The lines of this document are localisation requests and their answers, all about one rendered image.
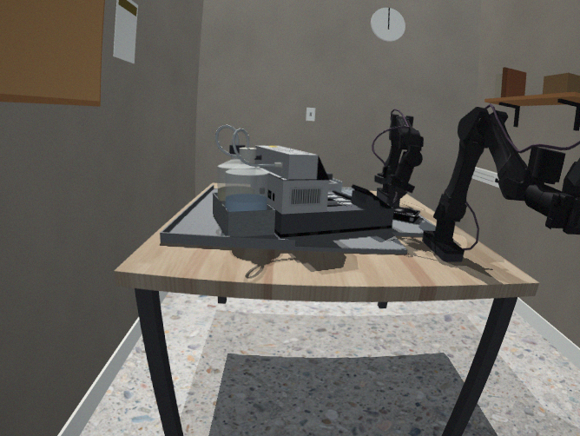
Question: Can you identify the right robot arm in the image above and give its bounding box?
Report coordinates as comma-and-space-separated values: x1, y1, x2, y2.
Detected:
374, 114, 424, 198

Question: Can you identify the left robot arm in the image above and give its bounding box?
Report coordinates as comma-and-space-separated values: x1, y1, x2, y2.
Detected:
423, 107, 565, 254

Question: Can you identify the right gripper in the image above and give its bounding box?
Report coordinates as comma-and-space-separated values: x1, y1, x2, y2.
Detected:
378, 164, 415, 207

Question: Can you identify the white flexible hose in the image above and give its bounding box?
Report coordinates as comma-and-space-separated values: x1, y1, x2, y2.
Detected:
233, 129, 275, 167

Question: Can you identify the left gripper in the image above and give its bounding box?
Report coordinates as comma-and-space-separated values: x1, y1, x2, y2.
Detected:
538, 162, 580, 235

